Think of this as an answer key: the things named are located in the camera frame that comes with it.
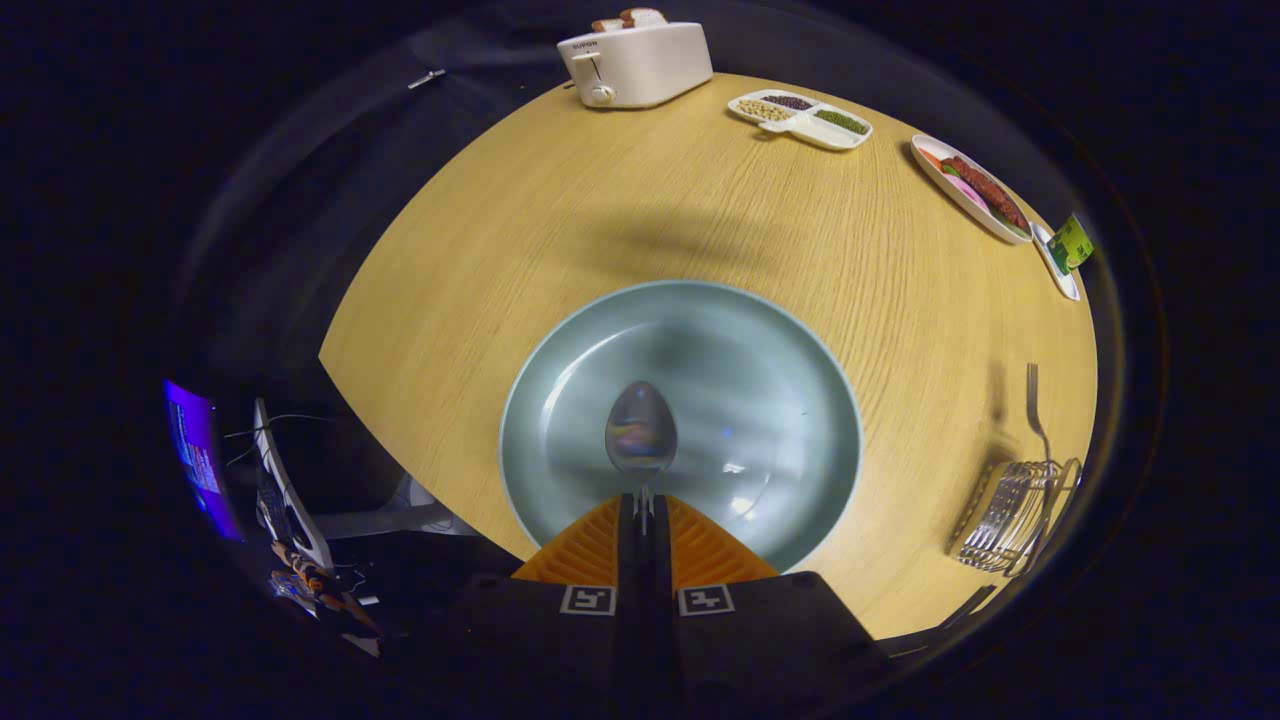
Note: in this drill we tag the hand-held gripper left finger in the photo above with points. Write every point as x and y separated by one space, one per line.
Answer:
540 650

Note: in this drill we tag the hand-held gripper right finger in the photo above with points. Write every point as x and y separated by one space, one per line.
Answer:
760 640

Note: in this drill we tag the metal spoon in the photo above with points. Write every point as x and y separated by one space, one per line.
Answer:
640 430

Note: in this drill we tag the metal fork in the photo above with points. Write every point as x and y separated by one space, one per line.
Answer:
1033 400

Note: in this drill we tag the grey stand base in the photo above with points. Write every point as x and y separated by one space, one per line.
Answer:
400 518

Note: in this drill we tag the pale green plate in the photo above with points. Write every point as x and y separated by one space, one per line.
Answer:
760 400

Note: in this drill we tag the perforated metal basket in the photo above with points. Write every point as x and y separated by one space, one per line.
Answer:
1000 520

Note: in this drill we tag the white keyboard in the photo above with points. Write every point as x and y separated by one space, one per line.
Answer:
290 500

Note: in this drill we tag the glowing purple screen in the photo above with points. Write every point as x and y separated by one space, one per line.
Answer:
200 460

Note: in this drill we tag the white square coaster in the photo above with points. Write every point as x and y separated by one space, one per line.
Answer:
1058 272

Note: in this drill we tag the white plate with food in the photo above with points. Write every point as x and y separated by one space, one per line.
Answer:
950 200

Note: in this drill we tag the pink radish slice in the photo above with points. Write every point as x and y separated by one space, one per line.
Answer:
966 192

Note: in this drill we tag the brown meat pieces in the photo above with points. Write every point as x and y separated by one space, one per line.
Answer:
985 190

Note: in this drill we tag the green-label plastic bottle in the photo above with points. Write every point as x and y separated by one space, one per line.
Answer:
1072 243

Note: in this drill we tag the orange carrot slice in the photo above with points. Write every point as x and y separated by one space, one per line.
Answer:
932 157

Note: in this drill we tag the white compartment tray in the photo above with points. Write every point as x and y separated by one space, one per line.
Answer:
800 127

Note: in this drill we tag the pile of green beans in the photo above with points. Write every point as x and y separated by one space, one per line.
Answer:
842 121

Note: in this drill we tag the pile of yellow beans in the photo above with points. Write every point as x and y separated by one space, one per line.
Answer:
762 110

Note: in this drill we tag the pile of dark beans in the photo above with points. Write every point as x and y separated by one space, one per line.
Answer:
789 102

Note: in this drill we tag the silver cloth clip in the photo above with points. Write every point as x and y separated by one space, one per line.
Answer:
427 77

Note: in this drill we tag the white toaster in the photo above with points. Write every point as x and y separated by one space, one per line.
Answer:
650 65

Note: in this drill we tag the toast bread slice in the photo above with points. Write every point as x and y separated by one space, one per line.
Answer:
606 23
645 16

